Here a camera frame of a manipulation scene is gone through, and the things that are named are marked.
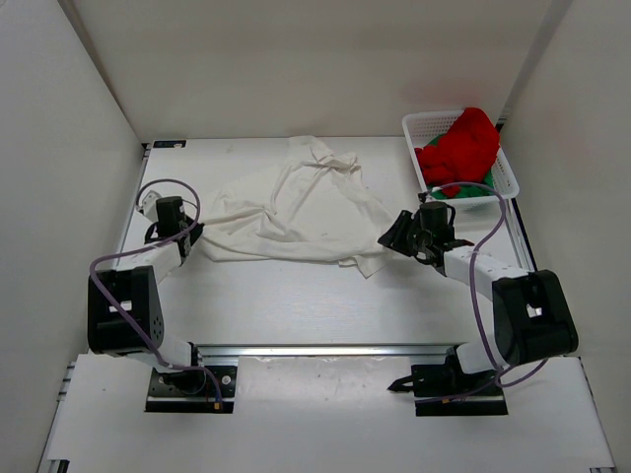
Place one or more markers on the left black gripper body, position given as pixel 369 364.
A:
pixel 195 234

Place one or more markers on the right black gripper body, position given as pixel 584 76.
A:
pixel 409 238

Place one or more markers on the white t shirt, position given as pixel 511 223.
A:
pixel 313 207

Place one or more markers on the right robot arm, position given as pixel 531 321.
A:
pixel 523 316

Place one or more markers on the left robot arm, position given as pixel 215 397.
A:
pixel 125 317

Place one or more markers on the green t shirt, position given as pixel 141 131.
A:
pixel 468 191

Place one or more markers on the red t shirt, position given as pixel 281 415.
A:
pixel 466 152

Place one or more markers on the blue label sticker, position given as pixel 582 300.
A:
pixel 169 144

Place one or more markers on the white plastic basket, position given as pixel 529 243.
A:
pixel 422 127

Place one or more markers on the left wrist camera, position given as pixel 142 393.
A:
pixel 147 204

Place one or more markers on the aluminium table rail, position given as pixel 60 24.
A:
pixel 354 350

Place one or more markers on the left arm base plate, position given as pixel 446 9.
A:
pixel 194 392

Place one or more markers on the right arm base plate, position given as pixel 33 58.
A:
pixel 446 391

